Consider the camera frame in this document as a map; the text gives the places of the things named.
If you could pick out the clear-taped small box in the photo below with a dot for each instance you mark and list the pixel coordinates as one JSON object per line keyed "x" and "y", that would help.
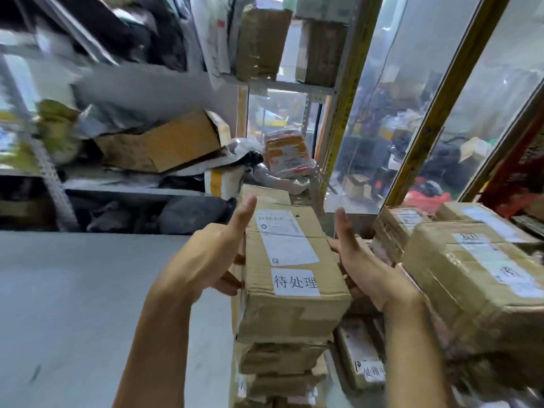
{"x": 395, "y": 233}

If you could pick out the orange white wrapped bundle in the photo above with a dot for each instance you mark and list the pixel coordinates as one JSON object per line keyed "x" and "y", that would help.
{"x": 289, "y": 152}

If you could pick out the cardboard box on rack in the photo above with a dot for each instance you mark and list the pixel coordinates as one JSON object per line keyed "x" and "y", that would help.
{"x": 321, "y": 55}
{"x": 263, "y": 42}

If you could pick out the person's right hand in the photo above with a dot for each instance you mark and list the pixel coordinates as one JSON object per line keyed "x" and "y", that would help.
{"x": 374, "y": 276}

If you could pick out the tall red box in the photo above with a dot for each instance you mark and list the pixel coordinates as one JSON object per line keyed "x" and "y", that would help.
{"x": 514, "y": 178}

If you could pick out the taped box handwritten label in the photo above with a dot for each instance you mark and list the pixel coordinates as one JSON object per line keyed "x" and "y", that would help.
{"x": 352, "y": 344}

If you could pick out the white woven sack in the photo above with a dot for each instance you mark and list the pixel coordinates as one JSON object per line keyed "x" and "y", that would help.
{"x": 280, "y": 184}

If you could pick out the dark grey plastic mailer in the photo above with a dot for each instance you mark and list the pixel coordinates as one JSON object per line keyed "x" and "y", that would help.
{"x": 191, "y": 214}

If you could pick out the white foam box yellow tape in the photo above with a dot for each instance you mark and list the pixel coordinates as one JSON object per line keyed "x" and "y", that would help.
{"x": 225, "y": 182}

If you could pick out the white hanging plastic bag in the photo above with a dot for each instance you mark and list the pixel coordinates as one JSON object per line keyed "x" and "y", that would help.
{"x": 212, "y": 38}

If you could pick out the open cardboard box outdoors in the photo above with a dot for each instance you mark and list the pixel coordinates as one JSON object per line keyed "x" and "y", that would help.
{"x": 357, "y": 189}

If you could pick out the black plastic bags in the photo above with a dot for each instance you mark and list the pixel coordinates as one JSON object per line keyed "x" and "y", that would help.
{"x": 127, "y": 29}

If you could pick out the red cloth heap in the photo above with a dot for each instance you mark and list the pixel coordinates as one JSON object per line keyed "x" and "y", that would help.
{"x": 425, "y": 203}

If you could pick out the person's right forearm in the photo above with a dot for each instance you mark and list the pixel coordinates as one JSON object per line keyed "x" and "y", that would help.
{"x": 416, "y": 361}

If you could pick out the grey metal shelf rack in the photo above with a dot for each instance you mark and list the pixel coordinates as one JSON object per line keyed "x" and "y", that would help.
{"x": 127, "y": 191}

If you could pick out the person's left forearm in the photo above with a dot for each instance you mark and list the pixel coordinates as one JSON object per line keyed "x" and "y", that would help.
{"x": 157, "y": 356}

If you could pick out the olive yellow bag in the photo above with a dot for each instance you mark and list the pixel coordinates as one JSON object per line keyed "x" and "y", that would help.
{"x": 59, "y": 131}

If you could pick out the crumpled grey plastic bag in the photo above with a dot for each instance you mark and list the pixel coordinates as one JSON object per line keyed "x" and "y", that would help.
{"x": 110, "y": 121}

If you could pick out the glass storefront with taped frame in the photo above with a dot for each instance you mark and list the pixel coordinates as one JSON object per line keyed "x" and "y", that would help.
{"x": 442, "y": 101}

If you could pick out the large yellow-taped cardboard box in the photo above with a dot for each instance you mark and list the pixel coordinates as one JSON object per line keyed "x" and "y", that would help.
{"x": 170, "y": 144}

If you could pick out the black plastic bag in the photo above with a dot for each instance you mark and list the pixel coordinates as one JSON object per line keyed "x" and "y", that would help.
{"x": 253, "y": 158}

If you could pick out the small brown box with label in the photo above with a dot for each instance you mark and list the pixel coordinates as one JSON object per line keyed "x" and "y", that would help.
{"x": 265, "y": 195}

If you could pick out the person's left hand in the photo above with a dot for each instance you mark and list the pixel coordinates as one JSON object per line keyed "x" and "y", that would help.
{"x": 199, "y": 263}

